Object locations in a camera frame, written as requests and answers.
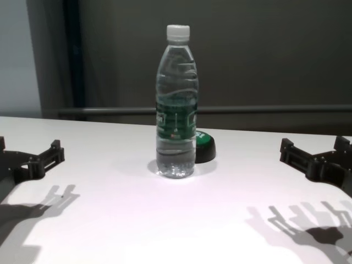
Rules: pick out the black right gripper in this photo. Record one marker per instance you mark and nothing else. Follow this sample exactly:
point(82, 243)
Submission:
point(332, 170)

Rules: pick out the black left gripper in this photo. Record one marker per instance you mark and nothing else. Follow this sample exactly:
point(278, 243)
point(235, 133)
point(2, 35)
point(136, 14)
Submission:
point(8, 170)

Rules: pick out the green YES button black base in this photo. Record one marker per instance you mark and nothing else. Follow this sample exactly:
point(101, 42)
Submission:
point(206, 148)

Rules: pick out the clear water bottle green label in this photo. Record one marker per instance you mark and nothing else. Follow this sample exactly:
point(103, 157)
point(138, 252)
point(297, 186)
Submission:
point(177, 123)

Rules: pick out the thin grey horizontal rail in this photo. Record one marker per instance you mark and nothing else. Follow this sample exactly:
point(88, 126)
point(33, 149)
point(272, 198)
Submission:
point(247, 110)

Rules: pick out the dark vertical frame post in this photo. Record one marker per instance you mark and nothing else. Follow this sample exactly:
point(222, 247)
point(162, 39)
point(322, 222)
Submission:
point(74, 55)

